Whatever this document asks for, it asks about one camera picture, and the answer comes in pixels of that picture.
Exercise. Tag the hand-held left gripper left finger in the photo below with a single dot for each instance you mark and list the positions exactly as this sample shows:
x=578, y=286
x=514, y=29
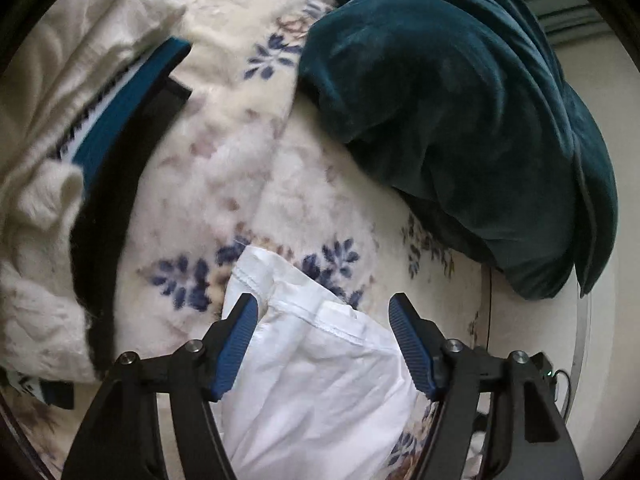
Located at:
x=235, y=345

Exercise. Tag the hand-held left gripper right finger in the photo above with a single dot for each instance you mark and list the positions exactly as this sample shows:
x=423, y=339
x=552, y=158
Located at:
x=412, y=345

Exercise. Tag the white garment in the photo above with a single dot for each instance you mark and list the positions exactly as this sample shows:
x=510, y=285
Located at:
x=310, y=385

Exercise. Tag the black device with green light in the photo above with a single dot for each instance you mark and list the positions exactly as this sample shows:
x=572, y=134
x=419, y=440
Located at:
x=545, y=367

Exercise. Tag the floral plush blanket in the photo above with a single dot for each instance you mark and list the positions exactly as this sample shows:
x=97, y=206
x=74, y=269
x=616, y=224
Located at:
x=225, y=160

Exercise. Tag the blue patterned garment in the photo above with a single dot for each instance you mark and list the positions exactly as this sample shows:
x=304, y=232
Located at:
x=45, y=390

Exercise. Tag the black garment with blue waistband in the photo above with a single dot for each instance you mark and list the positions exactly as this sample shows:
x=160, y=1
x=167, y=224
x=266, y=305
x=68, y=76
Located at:
x=115, y=185

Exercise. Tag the cream knitted sweater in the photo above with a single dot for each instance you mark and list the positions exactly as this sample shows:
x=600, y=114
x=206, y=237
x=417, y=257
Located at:
x=40, y=260

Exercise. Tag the dark teal velvet cloth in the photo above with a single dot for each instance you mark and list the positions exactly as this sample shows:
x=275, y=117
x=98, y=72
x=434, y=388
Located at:
x=450, y=110

